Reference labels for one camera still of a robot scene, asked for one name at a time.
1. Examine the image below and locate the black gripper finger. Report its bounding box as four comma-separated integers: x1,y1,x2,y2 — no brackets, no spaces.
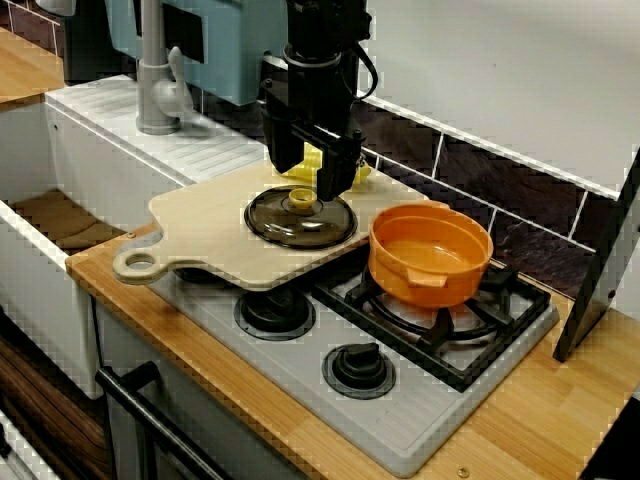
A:
264,113,306,176
315,144,359,202

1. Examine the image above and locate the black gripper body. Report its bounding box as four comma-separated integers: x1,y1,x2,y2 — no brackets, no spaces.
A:
259,47,364,151

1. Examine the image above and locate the yellow toy corn cob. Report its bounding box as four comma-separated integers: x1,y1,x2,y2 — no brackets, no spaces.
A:
282,142,374,189

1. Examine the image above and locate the dark glass lid yellow knob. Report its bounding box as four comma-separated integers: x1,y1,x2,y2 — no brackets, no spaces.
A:
243,183,359,250

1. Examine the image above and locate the teal blue box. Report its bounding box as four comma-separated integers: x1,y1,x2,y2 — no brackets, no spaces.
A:
102,0,291,107

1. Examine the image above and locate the light wooden cutting board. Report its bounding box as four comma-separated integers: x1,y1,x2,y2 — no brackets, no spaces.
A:
111,162,431,292

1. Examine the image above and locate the orange toy pot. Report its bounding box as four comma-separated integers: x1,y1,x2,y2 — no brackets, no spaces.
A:
367,201,495,309

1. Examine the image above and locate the black stove knob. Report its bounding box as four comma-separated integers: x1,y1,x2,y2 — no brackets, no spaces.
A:
234,287,317,342
321,343,396,400

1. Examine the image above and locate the grey toy faucet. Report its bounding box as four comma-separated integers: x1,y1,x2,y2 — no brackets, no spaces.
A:
135,0,194,136

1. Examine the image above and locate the white sink basin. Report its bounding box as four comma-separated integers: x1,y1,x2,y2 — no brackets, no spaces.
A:
0,74,266,401

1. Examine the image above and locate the black burner grate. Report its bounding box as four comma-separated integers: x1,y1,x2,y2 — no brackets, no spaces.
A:
313,259,553,393

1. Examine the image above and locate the wooden kitchen countertop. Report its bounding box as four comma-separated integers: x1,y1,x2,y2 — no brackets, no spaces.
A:
65,222,640,480

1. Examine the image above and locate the wooden side counter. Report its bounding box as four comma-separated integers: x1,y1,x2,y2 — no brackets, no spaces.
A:
0,27,66,111

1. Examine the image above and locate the grey stove top plate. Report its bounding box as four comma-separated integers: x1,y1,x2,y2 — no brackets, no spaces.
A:
149,244,561,479

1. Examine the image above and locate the white oven cabinet front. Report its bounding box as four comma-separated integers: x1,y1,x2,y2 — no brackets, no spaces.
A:
89,299,311,480

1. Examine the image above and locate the black slanted panel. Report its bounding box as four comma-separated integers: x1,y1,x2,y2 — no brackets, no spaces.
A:
552,147,640,364

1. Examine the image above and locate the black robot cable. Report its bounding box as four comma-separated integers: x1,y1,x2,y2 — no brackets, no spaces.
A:
344,39,380,101

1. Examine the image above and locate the dark tile backsplash white rail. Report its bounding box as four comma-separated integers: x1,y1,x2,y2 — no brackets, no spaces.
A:
0,0,631,296

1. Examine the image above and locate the black oven door handle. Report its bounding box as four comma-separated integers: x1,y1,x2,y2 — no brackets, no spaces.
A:
94,360,226,480

